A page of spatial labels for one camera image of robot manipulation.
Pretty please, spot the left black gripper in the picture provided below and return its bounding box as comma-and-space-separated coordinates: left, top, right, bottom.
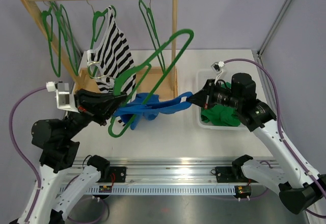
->
63, 88, 128, 141

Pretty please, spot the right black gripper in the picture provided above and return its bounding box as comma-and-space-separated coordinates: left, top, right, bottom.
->
188, 79, 242, 109

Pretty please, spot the green tank top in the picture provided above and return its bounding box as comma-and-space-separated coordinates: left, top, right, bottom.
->
200, 81, 243, 127

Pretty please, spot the green hanger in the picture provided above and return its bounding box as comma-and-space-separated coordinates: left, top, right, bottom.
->
138, 0, 166, 74
86, 0, 117, 48
55, 4, 79, 75
41, 3, 61, 77
88, 28, 195, 138

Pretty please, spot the blue tank top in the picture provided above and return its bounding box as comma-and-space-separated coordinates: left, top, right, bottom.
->
114, 92, 193, 130

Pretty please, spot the black white striped tank top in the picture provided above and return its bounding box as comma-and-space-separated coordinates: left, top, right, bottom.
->
86, 5, 138, 127

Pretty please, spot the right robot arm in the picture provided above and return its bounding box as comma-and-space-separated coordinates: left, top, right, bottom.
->
187, 73, 325, 214

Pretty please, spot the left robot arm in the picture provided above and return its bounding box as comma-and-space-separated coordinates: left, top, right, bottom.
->
13, 88, 127, 223

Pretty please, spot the white plastic basket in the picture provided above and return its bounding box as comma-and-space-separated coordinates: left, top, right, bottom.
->
196, 69, 247, 131

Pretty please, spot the wooden clothes rack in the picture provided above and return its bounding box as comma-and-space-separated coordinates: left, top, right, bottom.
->
16, 0, 179, 107

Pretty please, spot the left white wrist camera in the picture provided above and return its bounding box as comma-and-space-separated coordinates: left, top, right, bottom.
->
46, 81, 78, 112

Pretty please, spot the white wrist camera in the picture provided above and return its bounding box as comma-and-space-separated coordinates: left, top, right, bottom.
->
46, 81, 78, 112
211, 61, 226, 84

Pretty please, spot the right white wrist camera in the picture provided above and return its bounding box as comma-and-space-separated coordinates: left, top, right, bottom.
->
211, 61, 226, 84

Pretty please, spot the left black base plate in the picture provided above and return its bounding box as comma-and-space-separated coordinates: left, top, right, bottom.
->
97, 166, 127, 183

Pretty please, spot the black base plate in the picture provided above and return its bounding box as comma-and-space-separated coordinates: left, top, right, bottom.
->
210, 166, 255, 183
97, 166, 127, 183

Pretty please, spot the aluminium mounting rail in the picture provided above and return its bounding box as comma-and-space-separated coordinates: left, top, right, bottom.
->
58, 157, 286, 185

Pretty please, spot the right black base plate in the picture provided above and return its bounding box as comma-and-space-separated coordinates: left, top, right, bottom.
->
210, 166, 255, 183

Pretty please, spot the white slotted cable duct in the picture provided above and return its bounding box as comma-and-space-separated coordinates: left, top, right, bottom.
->
60, 185, 236, 195

